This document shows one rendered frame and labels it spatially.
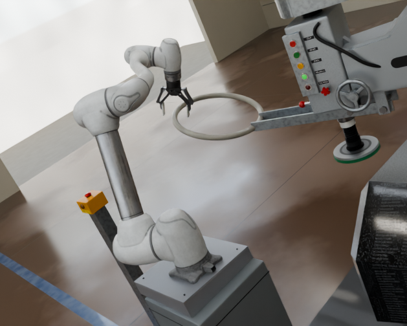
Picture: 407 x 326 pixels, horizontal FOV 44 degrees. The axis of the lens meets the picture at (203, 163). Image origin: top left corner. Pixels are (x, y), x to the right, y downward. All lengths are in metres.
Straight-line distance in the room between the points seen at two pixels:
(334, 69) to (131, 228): 1.08
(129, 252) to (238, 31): 8.49
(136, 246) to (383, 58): 1.26
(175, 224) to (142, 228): 0.17
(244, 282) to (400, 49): 1.11
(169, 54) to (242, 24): 7.94
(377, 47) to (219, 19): 8.01
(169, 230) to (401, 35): 1.18
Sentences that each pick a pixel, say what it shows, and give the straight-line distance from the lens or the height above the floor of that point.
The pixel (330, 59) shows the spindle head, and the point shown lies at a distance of 2.23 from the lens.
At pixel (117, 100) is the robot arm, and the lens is 2.03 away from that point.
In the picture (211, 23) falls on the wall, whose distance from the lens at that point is 9.93.
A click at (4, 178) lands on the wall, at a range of 7.90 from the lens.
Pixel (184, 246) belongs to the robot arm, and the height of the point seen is 1.03.
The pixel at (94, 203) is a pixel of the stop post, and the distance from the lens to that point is 2.85.
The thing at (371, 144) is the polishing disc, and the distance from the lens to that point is 2.49.
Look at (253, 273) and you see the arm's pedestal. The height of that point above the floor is 0.79.
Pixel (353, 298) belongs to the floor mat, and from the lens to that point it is 3.05.
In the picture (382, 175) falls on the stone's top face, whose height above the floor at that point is 0.87.
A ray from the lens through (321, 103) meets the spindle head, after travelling 2.33.
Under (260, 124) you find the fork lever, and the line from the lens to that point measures 2.54.
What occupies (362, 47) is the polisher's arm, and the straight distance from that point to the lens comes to 2.19.
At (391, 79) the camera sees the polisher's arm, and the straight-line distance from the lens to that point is 2.22.
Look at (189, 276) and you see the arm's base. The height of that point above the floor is 0.90.
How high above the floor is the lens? 2.02
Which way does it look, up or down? 21 degrees down
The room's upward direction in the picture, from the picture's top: 25 degrees counter-clockwise
